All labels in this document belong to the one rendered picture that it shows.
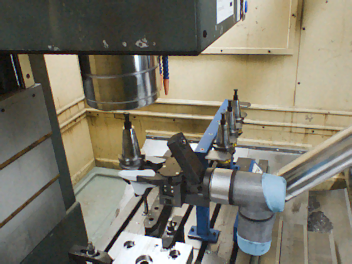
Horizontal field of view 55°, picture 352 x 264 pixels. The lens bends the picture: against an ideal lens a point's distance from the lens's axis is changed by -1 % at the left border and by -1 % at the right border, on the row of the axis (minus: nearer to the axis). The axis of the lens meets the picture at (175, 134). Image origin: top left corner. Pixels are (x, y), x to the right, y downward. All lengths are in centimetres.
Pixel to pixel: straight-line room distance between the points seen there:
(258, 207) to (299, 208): 94
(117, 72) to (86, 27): 10
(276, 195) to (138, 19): 42
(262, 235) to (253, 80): 105
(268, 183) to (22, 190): 77
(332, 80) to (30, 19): 134
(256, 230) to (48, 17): 57
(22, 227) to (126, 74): 73
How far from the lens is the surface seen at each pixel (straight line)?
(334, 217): 175
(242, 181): 71
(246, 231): 77
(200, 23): 51
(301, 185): 83
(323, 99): 171
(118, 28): 56
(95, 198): 201
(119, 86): 64
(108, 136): 211
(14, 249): 122
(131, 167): 77
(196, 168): 73
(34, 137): 116
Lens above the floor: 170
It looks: 25 degrees down
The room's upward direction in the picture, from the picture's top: 4 degrees counter-clockwise
